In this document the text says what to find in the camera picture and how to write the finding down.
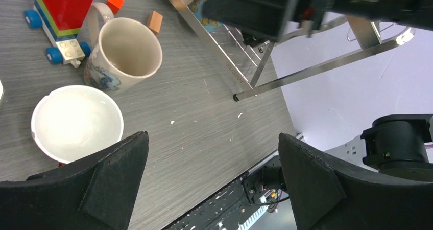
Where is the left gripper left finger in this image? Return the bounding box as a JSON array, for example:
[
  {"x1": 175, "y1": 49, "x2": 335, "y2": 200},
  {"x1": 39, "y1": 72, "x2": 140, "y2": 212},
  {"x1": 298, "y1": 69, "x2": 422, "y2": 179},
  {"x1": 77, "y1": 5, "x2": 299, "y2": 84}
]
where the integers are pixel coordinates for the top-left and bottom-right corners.
[{"x1": 1, "y1": 131, "x2": 149, "y2": 229}]

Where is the orange cube near grid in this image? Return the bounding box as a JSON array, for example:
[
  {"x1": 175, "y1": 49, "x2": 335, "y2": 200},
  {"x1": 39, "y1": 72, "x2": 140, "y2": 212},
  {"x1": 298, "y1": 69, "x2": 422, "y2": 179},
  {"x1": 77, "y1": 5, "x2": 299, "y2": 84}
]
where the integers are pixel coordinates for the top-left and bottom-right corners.
[{"x1": 106, "y1": 0, "x2": 124, "y2": 14}]

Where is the brown wooden block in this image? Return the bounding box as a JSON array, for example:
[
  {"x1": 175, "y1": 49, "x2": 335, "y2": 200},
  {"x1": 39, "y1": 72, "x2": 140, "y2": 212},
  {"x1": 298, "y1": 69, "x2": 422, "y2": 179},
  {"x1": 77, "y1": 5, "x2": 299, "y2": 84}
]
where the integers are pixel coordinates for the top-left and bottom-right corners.
[{"x1": 146, "y1": 11, "x2": 163, "y2": 35}]

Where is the steel dish rack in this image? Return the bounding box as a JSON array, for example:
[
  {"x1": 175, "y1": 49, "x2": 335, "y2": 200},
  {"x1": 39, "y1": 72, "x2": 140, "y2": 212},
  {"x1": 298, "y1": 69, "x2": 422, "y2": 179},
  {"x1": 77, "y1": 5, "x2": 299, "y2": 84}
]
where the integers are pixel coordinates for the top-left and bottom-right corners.
[{"x1": 169, "y1": 0, "x2": 417, "y2": 102}]

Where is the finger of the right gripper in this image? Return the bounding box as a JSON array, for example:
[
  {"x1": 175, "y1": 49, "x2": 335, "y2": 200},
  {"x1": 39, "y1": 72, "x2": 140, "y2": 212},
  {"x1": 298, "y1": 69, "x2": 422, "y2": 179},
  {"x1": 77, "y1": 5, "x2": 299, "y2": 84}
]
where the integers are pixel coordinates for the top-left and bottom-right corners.
[{"x1": 203, "y1": 0, "x2": 298, "y2": 41}]

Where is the dark red cup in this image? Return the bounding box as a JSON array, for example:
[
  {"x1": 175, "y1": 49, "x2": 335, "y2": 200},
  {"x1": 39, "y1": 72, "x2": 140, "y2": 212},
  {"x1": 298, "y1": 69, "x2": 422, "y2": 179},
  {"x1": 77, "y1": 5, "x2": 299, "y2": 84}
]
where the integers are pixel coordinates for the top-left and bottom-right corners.
[{"x1": 30, "y1": 85, "x2": 124, "y2": 164}]

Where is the blue patterned mug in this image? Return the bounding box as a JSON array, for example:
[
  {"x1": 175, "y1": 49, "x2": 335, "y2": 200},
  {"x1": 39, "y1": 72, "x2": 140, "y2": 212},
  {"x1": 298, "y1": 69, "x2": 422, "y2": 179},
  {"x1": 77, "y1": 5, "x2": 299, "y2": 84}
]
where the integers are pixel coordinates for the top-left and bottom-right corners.
[{"x1": 188, "y1": 0, "x2": 222, "y2": 33}]

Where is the cream floral mug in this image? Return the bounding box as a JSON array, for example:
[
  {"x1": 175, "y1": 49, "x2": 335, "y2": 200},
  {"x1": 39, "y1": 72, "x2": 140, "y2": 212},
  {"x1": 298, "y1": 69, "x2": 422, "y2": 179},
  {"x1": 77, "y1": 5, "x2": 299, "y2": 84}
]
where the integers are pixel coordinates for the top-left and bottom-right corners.
[{"x1": 84, "y1": 2, "x2": 163, "y2": 93}]

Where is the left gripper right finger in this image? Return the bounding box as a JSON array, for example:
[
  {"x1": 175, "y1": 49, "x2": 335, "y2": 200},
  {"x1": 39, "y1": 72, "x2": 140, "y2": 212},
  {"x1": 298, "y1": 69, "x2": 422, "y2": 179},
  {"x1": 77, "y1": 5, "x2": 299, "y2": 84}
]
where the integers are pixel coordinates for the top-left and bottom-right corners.
[{"x1": 278, "y1": 133, "x2": 432, "y2": 229}]

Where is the red duplo block tower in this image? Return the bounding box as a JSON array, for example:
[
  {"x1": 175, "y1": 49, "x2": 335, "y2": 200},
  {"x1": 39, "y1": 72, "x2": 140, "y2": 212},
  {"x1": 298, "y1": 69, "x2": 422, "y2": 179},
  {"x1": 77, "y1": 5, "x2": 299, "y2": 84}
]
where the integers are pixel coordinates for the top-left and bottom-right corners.
[{"x1": 42, "y1": 0, "x2": 93, "y2": 31}]

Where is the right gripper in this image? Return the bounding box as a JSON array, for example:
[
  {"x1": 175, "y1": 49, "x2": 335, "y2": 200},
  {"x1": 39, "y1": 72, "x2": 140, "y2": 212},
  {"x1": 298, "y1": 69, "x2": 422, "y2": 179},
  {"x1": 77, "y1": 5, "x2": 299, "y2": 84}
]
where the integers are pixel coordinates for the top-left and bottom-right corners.
[{"x1": 289, "y1": 0, "x2": 432, "y2": 31}]

